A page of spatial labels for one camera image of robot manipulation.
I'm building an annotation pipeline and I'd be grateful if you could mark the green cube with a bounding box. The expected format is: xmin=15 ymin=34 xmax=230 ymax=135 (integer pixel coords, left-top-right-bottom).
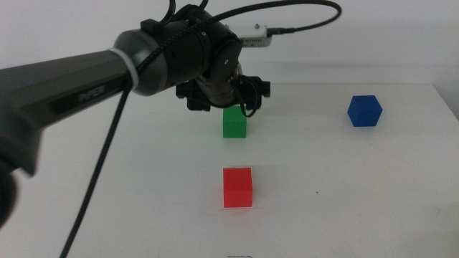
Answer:
xmin=222 ymin=105 xmax=247 ymax=139

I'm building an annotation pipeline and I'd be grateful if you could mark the red cube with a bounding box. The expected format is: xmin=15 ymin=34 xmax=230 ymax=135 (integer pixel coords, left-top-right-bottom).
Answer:
xmin=222 ymin=167 xmax=254 ymax=209

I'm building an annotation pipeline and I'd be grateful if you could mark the blue cube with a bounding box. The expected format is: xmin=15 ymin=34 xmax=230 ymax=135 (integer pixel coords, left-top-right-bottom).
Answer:
xmin=346 ymin=95 xmax=383 ymax=128

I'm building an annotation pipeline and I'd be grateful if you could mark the thin black cable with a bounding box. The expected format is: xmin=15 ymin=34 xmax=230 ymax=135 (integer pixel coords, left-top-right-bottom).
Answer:
xmin=235 ymin=77 xmax=260 ymax=118
xmin=157 ymin=0 xmax=209 ymax=26

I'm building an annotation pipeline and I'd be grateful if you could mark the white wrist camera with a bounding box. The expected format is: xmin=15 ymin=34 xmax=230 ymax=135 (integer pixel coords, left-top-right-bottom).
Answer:
xmin=235 ymin=24 xmax=273 ymax=48

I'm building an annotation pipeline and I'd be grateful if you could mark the black braided cable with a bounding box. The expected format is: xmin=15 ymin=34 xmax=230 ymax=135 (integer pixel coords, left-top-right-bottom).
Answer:
xmin=59 ymin=0 xmax=343 ymax=258

